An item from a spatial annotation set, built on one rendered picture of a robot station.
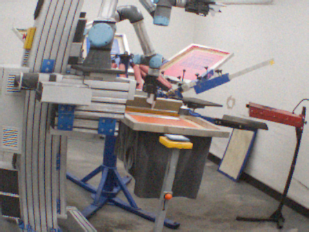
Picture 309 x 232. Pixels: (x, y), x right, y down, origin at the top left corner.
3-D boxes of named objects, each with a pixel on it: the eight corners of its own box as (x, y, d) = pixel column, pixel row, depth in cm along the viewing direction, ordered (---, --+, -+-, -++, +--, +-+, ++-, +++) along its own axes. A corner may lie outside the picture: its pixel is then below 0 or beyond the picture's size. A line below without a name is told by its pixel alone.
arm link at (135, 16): (142, 1, 265) (167, 63, 285) (134, 3, 275) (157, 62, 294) (127, 7, 261) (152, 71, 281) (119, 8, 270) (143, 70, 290)
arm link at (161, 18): (167, 27, 205) (171, 9, 203) (170, 26, 193) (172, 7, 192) (151, 25, 204) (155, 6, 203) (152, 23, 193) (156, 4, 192)
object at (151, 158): (198, 199, 273) (214, 134, 267) (130, 198, 257) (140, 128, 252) (196, 198, 275) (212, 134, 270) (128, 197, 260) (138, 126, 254)
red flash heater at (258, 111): (296, 123, 378) (298, 112, 377) (302, 130, 333) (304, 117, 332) (247, 112, 389) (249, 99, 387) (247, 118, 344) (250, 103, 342)
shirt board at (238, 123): (264, 131, 384) (265, 123, 383) (267, 137, 344) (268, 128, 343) (123, 104, 407) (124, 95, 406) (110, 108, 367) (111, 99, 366)
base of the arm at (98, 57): (87, 67, 202) (92, 47, 201) (78, 65, 215) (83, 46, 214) (116, 69, 209) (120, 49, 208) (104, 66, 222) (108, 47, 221)
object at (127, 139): (145, 183, 261) (154, 128, 256) (130, 182, 258) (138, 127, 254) (123, 162, 304) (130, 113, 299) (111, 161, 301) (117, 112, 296)
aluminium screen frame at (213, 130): (229, 138, 261) (230, 132, 261) (132, 129, 241) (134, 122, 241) (181, 114, 334) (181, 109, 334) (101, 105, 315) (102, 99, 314)
